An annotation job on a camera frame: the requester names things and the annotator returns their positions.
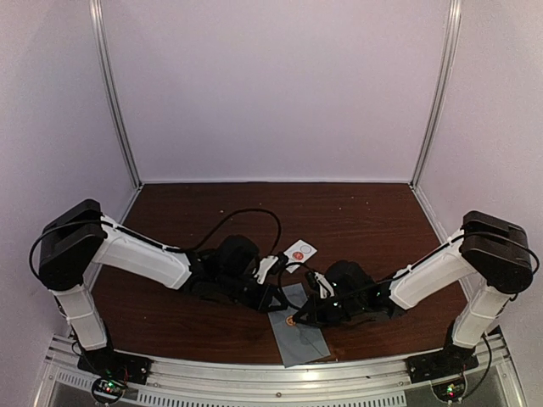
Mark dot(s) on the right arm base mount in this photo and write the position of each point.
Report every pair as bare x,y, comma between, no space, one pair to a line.
438,364

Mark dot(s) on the white sticker sheet with seals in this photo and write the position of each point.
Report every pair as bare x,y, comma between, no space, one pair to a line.
297,253

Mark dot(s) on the left circuit board with leds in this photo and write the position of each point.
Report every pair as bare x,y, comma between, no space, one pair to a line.
107,391

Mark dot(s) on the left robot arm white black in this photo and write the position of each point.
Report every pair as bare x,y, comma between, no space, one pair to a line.
84,235

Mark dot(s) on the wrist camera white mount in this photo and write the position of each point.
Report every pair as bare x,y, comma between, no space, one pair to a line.
270,266
319,283

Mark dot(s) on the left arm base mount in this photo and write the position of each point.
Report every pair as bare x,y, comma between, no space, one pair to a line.
118,366

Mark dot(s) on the aluminium frame post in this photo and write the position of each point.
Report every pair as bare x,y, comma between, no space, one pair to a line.
452,33
104,60

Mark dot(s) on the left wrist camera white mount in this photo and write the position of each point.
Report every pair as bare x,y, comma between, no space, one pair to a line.
270,266

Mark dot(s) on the front aluminium rail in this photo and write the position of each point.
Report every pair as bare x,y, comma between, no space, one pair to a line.
378,382

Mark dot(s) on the left aluminium frame post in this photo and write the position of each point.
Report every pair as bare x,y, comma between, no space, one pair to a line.
104,60

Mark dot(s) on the right aluminium frame post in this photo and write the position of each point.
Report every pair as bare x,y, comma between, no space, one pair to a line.
452,33

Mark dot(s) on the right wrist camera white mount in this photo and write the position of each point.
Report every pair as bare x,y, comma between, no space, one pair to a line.
319,283

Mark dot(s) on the grey envelope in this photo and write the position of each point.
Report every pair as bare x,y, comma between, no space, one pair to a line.
297,344

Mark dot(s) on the right circuit board with leds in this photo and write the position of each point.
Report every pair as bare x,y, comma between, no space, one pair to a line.
449,391

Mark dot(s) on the circuit board with leds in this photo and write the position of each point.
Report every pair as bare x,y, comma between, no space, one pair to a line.
449,391
107,391

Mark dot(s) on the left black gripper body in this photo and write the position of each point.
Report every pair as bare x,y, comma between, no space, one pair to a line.
230,287

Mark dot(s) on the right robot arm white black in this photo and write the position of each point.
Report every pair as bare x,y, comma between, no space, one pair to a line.
495,250

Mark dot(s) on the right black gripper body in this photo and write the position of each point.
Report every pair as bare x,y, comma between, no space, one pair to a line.
333,315

